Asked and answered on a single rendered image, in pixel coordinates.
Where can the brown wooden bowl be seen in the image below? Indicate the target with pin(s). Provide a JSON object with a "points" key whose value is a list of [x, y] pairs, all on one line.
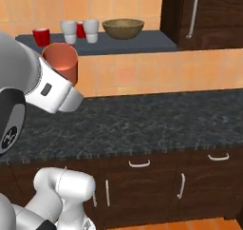
{"points": [[122, 30]]}

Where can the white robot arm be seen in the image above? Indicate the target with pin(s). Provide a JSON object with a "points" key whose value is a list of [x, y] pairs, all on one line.
{"points": [[19, 66]]}

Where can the red cup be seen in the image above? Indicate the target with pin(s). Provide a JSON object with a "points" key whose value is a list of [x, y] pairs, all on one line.
{"points": [[41, 36], [81, 31]]}

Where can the white cup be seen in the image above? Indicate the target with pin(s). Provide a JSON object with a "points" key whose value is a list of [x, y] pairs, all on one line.
{"points": [[91, 28], [68, 29]]}

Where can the orange cup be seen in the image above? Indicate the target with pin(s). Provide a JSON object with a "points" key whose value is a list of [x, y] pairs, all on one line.
{"points": [[62, 58]]}

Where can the dark wood drawer front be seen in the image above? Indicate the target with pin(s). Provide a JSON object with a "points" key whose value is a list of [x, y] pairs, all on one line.
{"points": [[164, 164], [199, 165]]}

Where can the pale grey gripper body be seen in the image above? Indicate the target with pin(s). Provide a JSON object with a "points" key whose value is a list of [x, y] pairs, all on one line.
{"points": [[71, 100]]}

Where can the dark wood tall cabinet door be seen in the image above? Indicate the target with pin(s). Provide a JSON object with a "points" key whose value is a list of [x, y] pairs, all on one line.
{"points": [[218, 15]]}

